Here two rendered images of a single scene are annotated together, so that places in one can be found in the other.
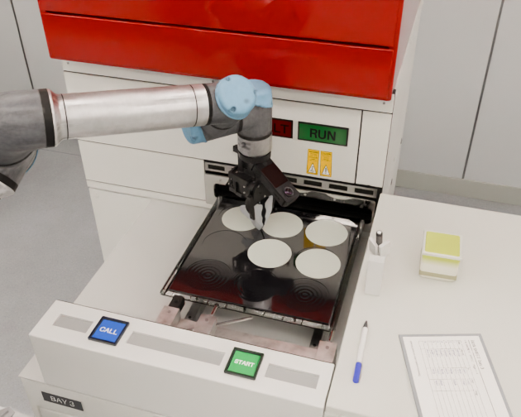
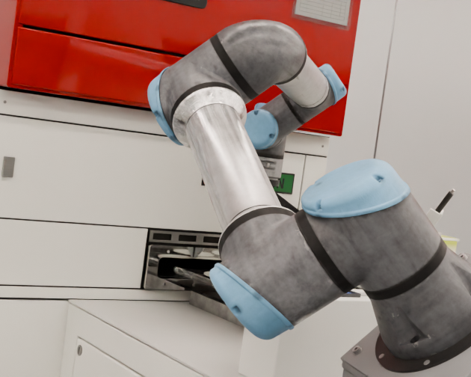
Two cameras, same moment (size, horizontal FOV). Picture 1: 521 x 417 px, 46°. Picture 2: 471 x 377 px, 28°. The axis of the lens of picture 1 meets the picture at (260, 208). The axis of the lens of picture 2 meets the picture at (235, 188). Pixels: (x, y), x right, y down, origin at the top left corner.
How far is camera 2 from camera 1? 1.69 m
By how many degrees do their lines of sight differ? 58
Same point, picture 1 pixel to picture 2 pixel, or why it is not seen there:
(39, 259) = not seen: outside the picture
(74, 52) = (47, 78)
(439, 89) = not seen: hidden behind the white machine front
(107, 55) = (89, 84)
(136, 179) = (54, 270)
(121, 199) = (20, 310)
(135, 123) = (314, 78)
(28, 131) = (300, 51)
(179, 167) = (116, 243)
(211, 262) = not seen: hidden behind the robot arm
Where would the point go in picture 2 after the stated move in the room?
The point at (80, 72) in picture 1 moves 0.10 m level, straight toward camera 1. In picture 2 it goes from (18, 115) to (63, 121)
